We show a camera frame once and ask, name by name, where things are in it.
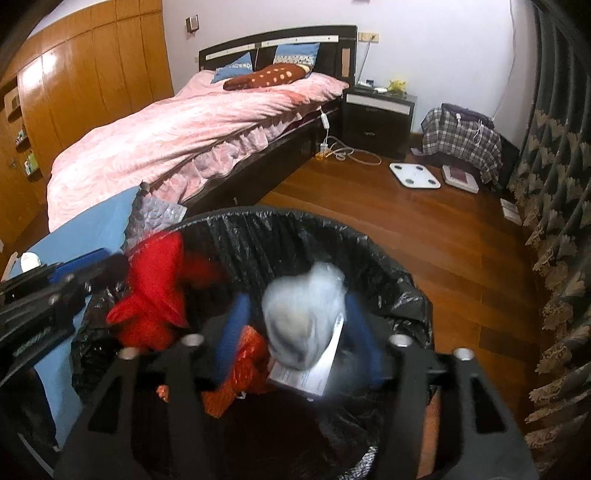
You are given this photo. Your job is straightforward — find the orange woven packet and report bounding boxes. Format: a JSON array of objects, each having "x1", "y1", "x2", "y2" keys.
[{"x1": 156, "y1": 325, "x2": 273, "y2": 419}]

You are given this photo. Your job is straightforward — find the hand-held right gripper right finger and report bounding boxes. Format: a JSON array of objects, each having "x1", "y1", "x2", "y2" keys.
[{"x1": 344, "y1": 294, "x2": 541, "y2": 480}]

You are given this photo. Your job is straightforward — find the bin with black liner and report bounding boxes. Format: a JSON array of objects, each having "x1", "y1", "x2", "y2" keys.
[{"x1": 69, "y1": 207, "x2": 437, "y2": 480}]

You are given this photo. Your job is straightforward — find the dark wooden bed frame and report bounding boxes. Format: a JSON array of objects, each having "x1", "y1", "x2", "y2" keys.
[{"x1": 184, "y1": 25, "x2": 359, "y2": 219}]

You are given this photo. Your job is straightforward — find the white bathroom scale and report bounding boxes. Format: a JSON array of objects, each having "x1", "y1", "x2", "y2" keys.
[{"x1": 388, "y1": 161, "x2": 442, "y2": 190}]

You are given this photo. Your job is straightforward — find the blue patterned pillow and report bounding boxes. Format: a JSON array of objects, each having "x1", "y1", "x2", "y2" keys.
[
  {"x1": 272, "y1": 42, "x2": 322, "y2": 75},
  {"x1": 211, "y1": 51, "x2": 254, "y2": 84}
]

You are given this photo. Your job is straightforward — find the white scale with dark centre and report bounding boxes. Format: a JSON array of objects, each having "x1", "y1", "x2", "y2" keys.
[{"x1": 440, "y1": 163, "x2": 480, "y2": 195}]

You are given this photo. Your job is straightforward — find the brown dotted pillow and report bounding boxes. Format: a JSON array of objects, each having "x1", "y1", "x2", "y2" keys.
[{"x1": 222, "y1": 63, "x2": 311, "y2": 91}]

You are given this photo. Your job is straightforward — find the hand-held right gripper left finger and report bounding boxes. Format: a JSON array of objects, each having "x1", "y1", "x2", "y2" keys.
[{"x1": 54, "y1": 293, "x2": 253, "y2": 480}]

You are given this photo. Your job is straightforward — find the dark patterned curtain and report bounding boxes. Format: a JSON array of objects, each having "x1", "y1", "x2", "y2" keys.
[{"x1": 507, "y1": 0, "x2": 591, "y2": 445}]

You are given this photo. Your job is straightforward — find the white booklet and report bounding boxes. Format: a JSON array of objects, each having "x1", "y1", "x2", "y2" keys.
[{"x1": 501, "y1": 198, "x2": 523, "y2": 227}]

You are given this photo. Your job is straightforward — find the bed with pink blanket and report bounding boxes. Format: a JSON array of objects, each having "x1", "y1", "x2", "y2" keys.
[{"x1": 46, "y1": 71, "x2": 350, "y2": 232}]

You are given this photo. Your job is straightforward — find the black and white nightstand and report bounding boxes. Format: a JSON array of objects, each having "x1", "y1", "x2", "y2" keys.
[{"x1": 342, "y1": 87, "x2": 417, "y2": 158}]

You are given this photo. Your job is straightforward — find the white tissue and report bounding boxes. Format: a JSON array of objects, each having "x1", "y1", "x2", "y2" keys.
[{"x1": 262, "y1": 261, "x2": 347, "y2": 371}]

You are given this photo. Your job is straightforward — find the white cable with switch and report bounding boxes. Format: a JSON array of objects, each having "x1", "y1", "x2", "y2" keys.
[{"x1": 318, "y1": 108, "x2": 382, "y2": 166}]

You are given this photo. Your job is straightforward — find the plaid fabric bag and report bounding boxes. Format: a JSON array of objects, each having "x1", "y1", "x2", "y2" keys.
[{"x1": 420, "y1": 103, "x2": 503, "y2": 186}]

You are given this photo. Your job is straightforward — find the wooden wardrobe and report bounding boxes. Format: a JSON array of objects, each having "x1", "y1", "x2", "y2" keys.
[{"x1": 0, "y1": 0, "x2": 174, "y2": 232}]

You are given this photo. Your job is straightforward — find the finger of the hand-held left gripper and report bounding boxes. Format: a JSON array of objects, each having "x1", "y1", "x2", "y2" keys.
[{"x1": 50, "y1": 248, "x2": 131, "y2": 297}]

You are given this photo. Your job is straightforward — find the red plastic bag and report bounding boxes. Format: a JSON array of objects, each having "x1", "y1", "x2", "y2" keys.
[{"x1": 106, "y1": 230, "x2": 228, "y2": 352}]

